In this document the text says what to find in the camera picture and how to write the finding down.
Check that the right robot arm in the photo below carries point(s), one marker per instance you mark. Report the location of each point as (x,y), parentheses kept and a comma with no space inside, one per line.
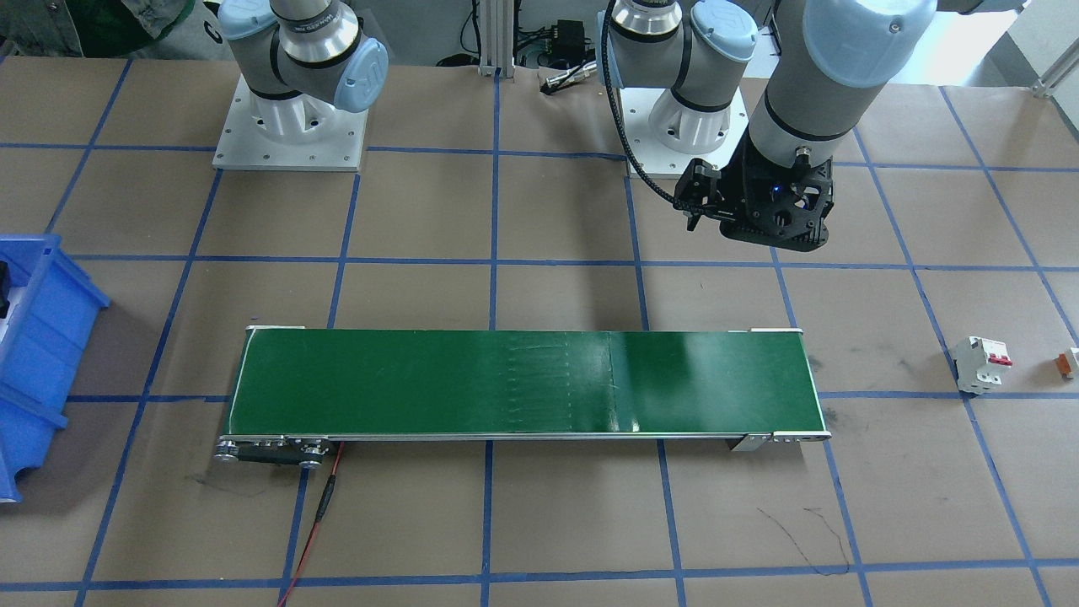
(317,48)

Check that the green conveyor belt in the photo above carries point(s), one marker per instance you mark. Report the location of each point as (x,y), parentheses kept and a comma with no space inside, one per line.
(299,392)

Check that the black power brick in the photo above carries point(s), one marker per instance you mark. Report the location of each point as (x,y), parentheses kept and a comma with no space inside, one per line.
(568,42)

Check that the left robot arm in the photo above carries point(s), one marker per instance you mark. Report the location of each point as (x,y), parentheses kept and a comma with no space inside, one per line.
(834,59)

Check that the white circuit breaker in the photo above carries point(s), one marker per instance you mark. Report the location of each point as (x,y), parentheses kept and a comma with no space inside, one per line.
(980,364)

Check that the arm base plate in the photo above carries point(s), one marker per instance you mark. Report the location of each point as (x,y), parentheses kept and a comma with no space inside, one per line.
(665,136)
(302,133)

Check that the aluminium frame post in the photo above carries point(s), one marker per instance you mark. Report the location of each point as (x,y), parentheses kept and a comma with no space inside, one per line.
(497,26)

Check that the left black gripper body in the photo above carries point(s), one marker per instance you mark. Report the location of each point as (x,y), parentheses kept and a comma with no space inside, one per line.
(739,187)

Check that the orange small component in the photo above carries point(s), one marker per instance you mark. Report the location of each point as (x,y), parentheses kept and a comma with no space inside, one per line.
(1066,363)

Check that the blue plastic bin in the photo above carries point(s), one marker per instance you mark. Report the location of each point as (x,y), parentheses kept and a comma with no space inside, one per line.
(52,306)

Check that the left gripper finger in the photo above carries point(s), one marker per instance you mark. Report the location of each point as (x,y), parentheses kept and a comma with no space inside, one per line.
(692,220)
(697,188)

